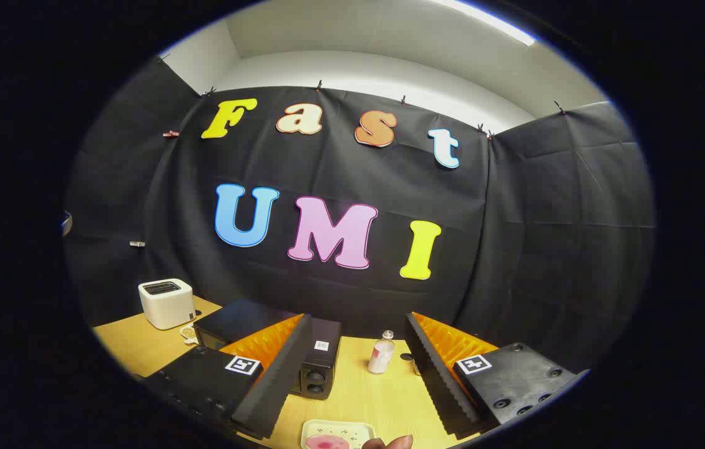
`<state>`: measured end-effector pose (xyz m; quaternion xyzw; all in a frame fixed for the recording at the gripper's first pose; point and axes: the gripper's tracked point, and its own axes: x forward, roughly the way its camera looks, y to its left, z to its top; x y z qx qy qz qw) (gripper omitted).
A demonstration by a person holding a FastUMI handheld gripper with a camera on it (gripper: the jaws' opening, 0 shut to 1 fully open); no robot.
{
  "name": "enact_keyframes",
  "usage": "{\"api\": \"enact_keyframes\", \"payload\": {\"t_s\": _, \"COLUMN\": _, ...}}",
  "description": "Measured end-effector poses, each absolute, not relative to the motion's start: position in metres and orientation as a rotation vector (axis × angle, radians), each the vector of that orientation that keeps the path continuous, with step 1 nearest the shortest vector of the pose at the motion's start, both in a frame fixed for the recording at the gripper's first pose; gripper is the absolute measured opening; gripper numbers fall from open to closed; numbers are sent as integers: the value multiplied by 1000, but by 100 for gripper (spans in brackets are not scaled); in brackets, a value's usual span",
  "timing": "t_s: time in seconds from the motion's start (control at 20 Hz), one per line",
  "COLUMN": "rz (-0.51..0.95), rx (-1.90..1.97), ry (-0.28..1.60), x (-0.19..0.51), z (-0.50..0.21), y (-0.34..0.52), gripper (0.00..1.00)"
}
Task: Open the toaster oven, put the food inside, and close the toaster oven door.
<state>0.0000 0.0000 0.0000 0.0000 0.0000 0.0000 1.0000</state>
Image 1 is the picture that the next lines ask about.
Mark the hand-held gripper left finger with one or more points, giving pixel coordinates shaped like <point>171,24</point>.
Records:
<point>277,380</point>

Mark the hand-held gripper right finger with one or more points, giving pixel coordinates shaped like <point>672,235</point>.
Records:
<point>437,374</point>

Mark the black toaster oven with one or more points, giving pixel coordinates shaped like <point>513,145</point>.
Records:
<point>240,321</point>

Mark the cream square plate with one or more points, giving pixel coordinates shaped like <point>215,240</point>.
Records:
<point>337,429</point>

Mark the pink ham slice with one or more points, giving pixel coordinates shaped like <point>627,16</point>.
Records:
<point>327,443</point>

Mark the white slot toaster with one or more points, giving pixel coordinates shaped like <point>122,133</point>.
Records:
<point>165,305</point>

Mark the clear bottle with white label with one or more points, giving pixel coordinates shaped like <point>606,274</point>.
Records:
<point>381,355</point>

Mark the small dish of beans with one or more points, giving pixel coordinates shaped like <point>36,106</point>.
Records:
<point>189,334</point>

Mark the black backdrop cloth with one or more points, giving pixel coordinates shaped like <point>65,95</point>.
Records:
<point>515,249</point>

